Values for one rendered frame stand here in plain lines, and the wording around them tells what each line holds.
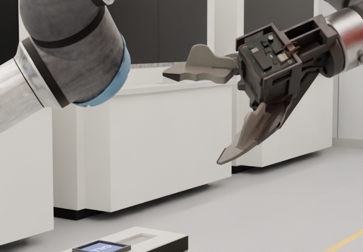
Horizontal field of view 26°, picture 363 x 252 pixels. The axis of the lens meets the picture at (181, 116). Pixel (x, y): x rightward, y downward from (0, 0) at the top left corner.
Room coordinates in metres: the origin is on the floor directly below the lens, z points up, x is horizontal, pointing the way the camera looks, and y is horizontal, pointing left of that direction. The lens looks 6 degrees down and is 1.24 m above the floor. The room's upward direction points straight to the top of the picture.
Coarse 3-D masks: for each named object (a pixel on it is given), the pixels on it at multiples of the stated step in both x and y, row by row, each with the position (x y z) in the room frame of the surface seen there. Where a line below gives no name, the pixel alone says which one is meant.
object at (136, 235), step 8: (120, 232) 1.12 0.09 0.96; (128, 232) 1.12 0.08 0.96; (136, 232) 1.12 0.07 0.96; (144, 232) 1.12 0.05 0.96; (152, 232) 1.12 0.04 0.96; (160, 232) 1.12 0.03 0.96; (168, 232) 1.12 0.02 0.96; (104, 240) 1.07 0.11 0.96; (112, 240) 1.07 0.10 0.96; (120, 240) 1.07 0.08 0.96; (128, 240) 1.09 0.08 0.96; (136, 240) 1.09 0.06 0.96; (144, 240) 1.09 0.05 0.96; (152, 240) 1.07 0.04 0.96; (160, 240) 1.07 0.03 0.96; (168, 240) 1.07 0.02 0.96; (136, 248) 1.03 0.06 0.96; (144, 248) 1.03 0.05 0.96; (152, 248) 1.03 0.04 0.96
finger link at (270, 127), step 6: (288, 102) 0.97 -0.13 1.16; (270, 108) 0.96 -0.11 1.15; (276, 108) 0.96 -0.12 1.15; (282, 108) 0.96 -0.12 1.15; (276, 114) 0.95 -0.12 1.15; (282, 114) 0.95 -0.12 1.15; (270, 120) 0.95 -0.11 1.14; (276, 120) 0.95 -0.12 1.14; (282, 120) 0.96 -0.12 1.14; (264, 126) 0.94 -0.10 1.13; (270, 126) 0.95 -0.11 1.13; (276, 126) 0.95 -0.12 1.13; (264, 132) 0.95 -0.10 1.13; (270, 132) 0.95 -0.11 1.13; (258, 138) 0.94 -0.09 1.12; (264, 138) 0.95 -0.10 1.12; (258, 144) 0.94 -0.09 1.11
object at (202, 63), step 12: (192, 48) 0.98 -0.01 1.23; (204, 48) 0.98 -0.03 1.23; (192, 60) 1.00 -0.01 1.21; (204, 60) 0.99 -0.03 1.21; (216, 60) 0.99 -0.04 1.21; (228, 60) 0.99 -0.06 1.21; (168, 72) 1.00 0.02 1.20; (180, 72) 1.00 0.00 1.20; (192, 72) 1.00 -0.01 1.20; (204, 72) 1.00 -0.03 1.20; (216, 72) 1.00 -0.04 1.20; (228, 72) 1.00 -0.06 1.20
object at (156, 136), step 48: (144, 0) 5.87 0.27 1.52; (192, 0) 6.43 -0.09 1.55; (144, 48) 5.87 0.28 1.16; (144, 96) 5.49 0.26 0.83; (192, 96) 6.02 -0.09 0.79; (96, 144) 5.23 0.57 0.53; (144, 144) 5.49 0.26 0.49; (192, 144) 6.02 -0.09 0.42; (96, 192) 5.23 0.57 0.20; (144, 192) 5.49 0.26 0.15
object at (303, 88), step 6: (306, 72) 0.98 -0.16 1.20; (312, 72) 0.99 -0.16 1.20; (318, 72) 0.99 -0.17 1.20; (306, 78) 0.99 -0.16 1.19; (312, 78) 1.00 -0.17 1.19; (300, 84) 1.00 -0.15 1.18; (306, 84) 1.00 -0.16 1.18; (300, 90) 1.00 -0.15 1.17; (306, 90) 1.01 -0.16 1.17; (300, 96) 1.02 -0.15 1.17; (294, 102) 1.02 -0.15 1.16; (252, 108) 1.07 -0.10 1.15; (288, 108) 1.03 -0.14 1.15; (288, 114) 1.04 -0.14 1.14
